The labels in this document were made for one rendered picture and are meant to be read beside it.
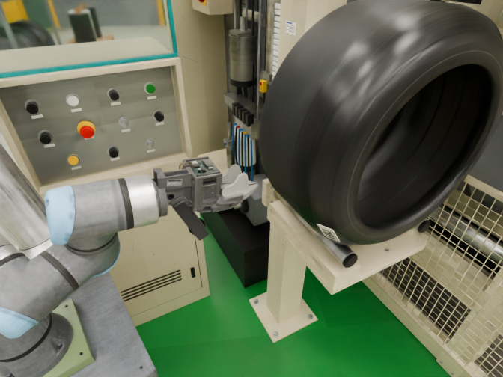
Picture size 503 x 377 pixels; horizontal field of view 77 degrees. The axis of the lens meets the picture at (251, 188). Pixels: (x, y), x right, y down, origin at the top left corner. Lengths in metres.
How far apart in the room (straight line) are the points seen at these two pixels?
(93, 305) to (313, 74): 0.99
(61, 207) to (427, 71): 0.63
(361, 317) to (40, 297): 1.57
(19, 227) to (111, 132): 0.44
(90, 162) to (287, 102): 0.80
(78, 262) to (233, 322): 1.25
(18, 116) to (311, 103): 0.88
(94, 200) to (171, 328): 1.34
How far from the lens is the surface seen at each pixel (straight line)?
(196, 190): 0.57
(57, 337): 1.12
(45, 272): 0.64
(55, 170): 1.28
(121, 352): 1.12
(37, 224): 0.98
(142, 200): 0.55
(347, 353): 1.78
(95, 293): 1.28
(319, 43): 0.71
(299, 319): 1.81
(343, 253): 0.87
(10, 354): 1.08
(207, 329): 1.79
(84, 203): 0.55
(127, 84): 1.18
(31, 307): 0.64
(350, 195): 0.67
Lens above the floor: 1.54
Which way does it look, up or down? 36 degrees down
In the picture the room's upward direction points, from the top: straight up
